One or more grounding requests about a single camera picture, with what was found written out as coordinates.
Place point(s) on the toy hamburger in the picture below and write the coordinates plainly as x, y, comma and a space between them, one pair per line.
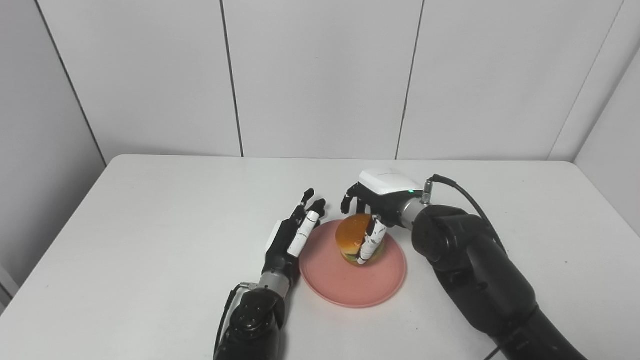
350, 235

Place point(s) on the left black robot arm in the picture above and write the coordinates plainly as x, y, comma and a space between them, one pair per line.
252, 320

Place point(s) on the pink round plate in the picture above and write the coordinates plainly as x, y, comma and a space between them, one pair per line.
350, 285

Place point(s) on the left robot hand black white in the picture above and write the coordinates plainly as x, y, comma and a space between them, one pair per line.
285, 245

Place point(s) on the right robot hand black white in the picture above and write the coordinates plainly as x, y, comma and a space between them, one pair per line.
390, 192

